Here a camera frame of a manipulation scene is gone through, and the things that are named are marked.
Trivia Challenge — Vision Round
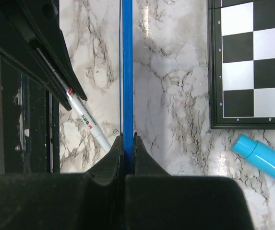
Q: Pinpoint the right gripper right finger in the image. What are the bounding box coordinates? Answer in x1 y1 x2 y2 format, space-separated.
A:
125 135 254 230

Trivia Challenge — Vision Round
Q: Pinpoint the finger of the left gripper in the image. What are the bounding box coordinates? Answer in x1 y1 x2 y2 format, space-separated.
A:
19 0 87 101
0 0 71 111

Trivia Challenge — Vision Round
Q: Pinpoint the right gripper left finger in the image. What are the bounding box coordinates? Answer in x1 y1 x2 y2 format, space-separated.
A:
0 136 123 230

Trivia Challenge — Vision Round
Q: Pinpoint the black white chessboard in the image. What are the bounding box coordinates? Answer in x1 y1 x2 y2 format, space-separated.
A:
208 0 275 129

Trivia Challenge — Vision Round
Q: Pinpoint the blue framed whiteboard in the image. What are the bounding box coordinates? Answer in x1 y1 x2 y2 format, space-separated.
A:
119 0 133 174

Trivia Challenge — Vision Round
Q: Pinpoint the white green marker pen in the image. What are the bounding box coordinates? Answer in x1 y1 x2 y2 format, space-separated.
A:
37 47 112 152

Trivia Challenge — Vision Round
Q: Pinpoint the light blue cylinder tube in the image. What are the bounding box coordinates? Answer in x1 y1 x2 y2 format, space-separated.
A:
231 135 275 179

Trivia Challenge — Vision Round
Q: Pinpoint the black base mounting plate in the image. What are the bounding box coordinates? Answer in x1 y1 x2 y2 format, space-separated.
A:
1 59 60 173

